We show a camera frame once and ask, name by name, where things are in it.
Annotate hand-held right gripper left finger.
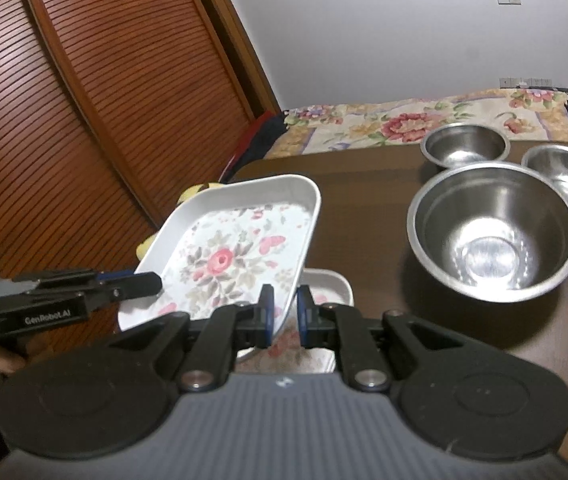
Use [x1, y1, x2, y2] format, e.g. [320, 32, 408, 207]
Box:
[106, 284, 276, 393]

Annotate white floral square plate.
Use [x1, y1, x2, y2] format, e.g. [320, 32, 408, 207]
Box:
[236, 268, 354, 373]
[116, 173, 323, 341]

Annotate wooden louvered wardrobe door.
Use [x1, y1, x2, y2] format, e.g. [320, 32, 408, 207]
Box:
[14, 0, 283, 227]
[0, 0, 161, 286]

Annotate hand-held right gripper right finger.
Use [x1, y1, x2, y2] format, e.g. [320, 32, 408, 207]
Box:
[295, 284, 467, 392]

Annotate floral bedsheet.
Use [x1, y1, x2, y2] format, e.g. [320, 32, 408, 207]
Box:
[268, 87, 568, 162]

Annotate red and black cloth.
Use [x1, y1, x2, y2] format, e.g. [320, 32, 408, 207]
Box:
[218, 110, 286, 182]

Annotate large steel bowl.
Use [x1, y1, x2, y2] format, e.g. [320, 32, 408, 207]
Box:
[406, 162, 568, 304]

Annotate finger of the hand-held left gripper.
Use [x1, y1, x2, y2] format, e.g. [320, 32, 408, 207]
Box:
[14, 268, 135, 291]
[84, 272, 163, 311]

